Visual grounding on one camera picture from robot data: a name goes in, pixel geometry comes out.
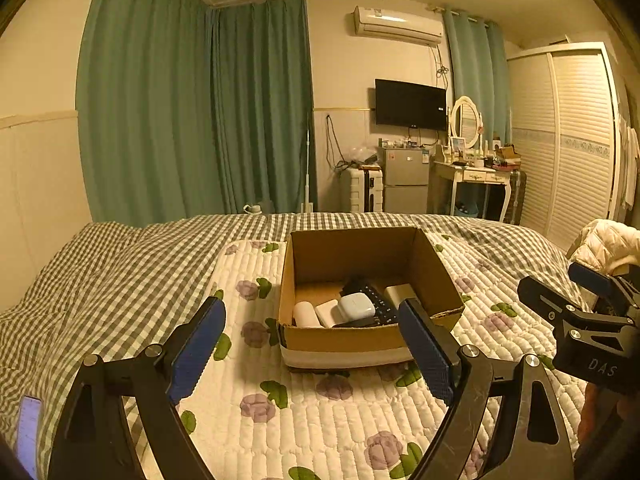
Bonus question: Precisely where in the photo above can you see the silver suitcase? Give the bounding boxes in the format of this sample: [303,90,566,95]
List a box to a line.
[501,170,527,226]

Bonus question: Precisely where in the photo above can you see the white cylindrical device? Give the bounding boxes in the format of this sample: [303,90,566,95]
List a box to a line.
[292,301,318,328]

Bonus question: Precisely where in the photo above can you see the black remote control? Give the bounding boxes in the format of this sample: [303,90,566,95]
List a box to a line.
[332,280,401,329]

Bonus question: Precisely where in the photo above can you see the white puffer jacket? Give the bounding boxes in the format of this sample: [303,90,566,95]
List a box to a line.
[567,219,640,273]

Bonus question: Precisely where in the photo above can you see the floral quilted mat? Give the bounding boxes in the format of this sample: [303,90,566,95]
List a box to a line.
[135,232,591,480]

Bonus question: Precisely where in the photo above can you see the light green curtain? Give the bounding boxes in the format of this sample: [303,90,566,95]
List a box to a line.
[444,10,512,143]

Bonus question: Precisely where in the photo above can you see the white pole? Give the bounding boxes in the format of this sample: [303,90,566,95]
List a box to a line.
[300,112,317,214]

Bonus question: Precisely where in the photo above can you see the hanging wall cables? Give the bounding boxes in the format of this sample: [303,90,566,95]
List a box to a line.
[324,115,351,171]

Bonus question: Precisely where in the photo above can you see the white charger plug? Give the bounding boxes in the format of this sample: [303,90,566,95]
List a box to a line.
[315,300,343,329]

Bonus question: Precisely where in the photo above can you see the dark green curtain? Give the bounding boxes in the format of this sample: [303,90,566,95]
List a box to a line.
[75,0,315,223]

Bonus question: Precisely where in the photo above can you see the brown cardboard box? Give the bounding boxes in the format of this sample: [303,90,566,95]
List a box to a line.
[277,226,466,372]

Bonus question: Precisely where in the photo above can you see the smartphone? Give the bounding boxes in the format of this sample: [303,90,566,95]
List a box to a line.
[17,395,45,478]

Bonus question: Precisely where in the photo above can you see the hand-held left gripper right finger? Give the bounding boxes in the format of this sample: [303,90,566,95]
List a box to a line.
[397,298,576,480]

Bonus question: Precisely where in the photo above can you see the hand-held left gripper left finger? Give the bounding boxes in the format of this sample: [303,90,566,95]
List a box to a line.
[47,296,227,480]

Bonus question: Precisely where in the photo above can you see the white dressing table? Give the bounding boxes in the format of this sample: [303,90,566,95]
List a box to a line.
[430,152,516,221]

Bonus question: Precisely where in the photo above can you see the hanging white clothes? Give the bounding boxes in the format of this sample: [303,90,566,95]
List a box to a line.
[617,115,640,211]

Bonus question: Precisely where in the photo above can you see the white louvered wardrobe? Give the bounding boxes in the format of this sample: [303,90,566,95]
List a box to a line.
[506,42,626,238]

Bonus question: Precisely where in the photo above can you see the silver small fridge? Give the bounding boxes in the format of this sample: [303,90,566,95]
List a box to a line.
[377,146,430,213]

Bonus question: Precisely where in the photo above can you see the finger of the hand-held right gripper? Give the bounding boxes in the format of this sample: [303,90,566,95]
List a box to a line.
[517,276,636,341]
[567,261,640,318]

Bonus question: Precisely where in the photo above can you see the white air conditioner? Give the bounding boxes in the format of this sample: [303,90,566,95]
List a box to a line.
[352,6,445,47]

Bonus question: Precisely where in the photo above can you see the white earbuds case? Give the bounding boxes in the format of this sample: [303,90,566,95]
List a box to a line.
[339,292,376,320]

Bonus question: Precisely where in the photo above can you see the white oval mirror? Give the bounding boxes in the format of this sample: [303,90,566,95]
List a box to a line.
[450,96,482,150]

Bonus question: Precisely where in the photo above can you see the black wall television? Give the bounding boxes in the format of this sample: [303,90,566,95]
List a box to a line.
[374,79,447,131]

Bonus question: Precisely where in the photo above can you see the white suitcase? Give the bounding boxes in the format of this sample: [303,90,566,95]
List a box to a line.
[340,166,386,212]

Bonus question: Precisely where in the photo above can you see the silver power bank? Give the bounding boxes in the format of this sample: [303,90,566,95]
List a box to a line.
[384,283,417,308]

